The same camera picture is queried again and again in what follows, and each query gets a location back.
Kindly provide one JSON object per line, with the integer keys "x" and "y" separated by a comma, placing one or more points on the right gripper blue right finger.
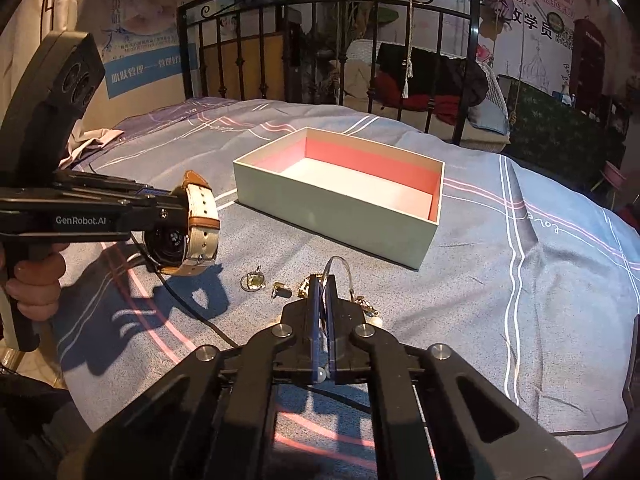
{"x": 435, "y": 416}

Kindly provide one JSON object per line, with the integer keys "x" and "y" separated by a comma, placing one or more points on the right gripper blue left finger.
{"x": 214, "y": 415}

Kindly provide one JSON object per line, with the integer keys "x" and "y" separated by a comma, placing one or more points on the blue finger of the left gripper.
{"x": 149, "y": 212}
{"x": 98, "y": 183}

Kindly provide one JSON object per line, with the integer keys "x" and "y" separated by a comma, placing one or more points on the beige leather strap watch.
{"x": 185, "y": 241}

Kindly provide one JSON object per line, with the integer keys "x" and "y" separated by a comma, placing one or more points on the gold chain jewelry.
{"x": 366, "y": 307}

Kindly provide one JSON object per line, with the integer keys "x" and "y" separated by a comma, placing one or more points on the person's left hand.
{"x": 36, "y": 284}

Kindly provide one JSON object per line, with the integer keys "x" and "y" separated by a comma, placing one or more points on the blue face poster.
{"x": 140, "y": 43}

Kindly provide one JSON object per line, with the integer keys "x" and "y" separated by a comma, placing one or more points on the black smartphone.
{"x": 630, "y": 391}

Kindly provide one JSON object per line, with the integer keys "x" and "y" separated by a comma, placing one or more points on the pale green open box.
{"x": 377, "y": 198}

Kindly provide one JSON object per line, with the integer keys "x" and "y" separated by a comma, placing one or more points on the pink stool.
{"x": 609, "y": 185}

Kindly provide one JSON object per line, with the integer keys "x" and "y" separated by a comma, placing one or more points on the green patterned counter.
{"x": 556, "y": 140}

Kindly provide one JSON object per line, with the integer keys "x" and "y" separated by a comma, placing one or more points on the white hanging swing chair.
{"x": 374, "y": 73}

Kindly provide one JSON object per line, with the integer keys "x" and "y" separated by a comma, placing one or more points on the red telephone booth cabinet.
{"x": 588, "y": 64}

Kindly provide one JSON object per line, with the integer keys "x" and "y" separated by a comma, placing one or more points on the black iron bed frame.
{"x": 312, "y": 30}

